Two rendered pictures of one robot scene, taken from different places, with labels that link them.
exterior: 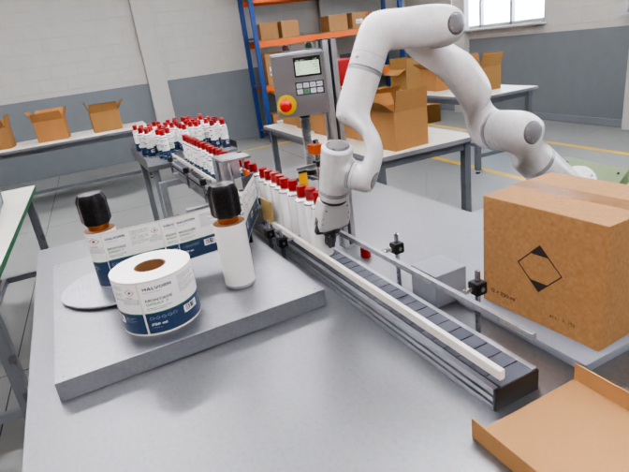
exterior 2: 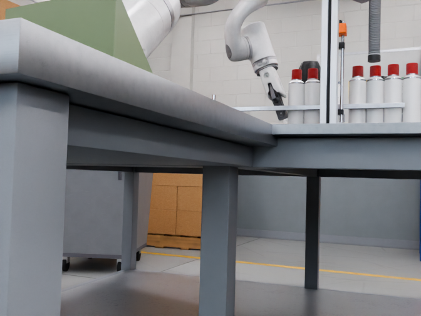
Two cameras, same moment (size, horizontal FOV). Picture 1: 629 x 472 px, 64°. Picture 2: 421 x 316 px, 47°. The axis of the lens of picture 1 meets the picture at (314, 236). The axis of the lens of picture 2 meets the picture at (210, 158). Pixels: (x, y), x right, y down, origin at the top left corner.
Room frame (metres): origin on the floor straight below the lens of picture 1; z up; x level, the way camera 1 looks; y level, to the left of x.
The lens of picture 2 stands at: (2.31, -1.33, 0.72)
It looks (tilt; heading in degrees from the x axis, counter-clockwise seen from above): 3 degrees up; 134
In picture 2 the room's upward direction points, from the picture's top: 2 degrees clockwise
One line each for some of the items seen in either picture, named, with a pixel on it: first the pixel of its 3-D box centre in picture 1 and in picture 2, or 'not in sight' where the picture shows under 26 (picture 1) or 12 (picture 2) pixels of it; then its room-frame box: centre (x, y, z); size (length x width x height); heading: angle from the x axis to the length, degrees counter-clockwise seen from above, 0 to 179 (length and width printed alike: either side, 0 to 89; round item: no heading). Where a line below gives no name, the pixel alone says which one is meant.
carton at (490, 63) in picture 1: (476, 72); not in sight; (5.55, -1.96, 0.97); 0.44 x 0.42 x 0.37; 108
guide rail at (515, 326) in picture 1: (371, 249); (230, 109); (1.25, -0.15, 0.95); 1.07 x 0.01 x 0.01; 24
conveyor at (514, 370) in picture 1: (315, 253); not in sight; (1.50, 0.00, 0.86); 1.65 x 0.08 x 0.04; 24
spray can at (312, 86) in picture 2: (314, 219); (312, 100); (1.47, -0.01, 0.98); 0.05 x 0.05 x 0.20
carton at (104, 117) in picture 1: (106, 114); not in sight; (6.62, 2.42, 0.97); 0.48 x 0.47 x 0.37; 24
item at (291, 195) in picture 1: (296, 209); (357, 99); (1.60, 0.05, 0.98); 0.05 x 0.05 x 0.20
